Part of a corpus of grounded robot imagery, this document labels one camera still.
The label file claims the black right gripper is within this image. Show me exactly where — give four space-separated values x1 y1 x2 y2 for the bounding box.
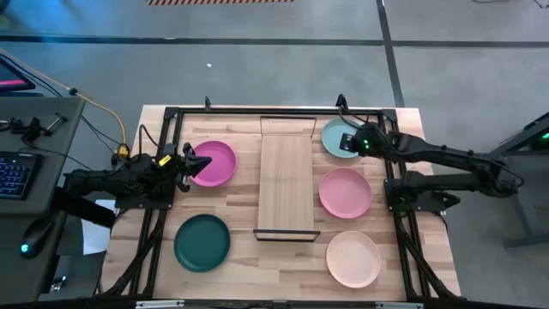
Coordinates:
339 123 389 159

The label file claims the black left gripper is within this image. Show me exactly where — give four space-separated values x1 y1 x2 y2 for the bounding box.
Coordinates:
160 142 213 193

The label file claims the light blue plate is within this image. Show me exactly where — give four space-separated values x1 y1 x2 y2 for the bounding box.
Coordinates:
321 117 365 160

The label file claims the magenta plate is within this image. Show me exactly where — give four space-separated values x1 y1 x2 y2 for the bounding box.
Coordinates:
188 140 238 188

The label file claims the dark green plate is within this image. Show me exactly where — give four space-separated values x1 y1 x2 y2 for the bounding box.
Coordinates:
173 213 232 274

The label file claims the peach plate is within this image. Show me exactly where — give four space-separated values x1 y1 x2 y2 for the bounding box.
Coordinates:
325 230 382 289

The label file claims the pink plate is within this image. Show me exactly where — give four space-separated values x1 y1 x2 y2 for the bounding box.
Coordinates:
317 167 373 220

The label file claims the black padded bar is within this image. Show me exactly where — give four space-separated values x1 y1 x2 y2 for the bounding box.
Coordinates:
50 185 117 229

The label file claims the white paper sheet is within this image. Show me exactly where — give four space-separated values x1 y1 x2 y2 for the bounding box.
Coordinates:
81 198 118 257

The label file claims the grey side desk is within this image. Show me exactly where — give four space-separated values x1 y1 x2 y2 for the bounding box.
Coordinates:
0 96 87 309

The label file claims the striped hazard floor tape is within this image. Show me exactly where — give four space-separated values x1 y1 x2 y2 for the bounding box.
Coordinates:
145 0 297 7

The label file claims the black desk clamp tool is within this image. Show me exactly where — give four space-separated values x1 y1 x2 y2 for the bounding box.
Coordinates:
8 112 69 145

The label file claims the black stand with green light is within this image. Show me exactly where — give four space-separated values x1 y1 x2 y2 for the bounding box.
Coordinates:
487 111 549 250

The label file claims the black computer mouse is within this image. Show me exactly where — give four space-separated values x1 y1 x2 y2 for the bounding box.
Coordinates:
19 217 55 260

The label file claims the black backlit keyboard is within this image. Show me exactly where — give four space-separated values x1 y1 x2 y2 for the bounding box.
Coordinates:
0 150 44 201

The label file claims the small silver metal clip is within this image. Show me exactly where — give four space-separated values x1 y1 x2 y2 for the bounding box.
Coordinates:
48 275 68 294

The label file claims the computer monitor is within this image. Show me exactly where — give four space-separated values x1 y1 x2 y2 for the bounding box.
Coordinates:
0 55 37 94

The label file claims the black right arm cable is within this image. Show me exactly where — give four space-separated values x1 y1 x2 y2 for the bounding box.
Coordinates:
337 106 371 128

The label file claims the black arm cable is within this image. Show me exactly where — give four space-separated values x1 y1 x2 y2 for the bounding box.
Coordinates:
136 124 163 150
337 106 371 128

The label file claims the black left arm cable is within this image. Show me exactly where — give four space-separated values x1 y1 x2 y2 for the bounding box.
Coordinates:
136 124 163 150

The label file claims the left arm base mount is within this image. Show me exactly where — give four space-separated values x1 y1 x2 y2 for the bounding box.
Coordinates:
114 188 173 211

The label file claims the black metal table frame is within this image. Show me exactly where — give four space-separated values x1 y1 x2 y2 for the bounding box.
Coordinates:
100 106 462 302

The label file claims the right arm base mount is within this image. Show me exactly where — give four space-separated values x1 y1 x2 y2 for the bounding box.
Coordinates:
384 178 462 215

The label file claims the yellow cable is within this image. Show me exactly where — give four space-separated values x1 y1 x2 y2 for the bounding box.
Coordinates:
0 48 130 158

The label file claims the thin black floor cable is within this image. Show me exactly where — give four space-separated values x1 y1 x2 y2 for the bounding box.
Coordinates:
0 53 126 149

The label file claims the silver table bracket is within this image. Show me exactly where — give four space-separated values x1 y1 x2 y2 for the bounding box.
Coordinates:
375 301 424 309
135 300 186 309

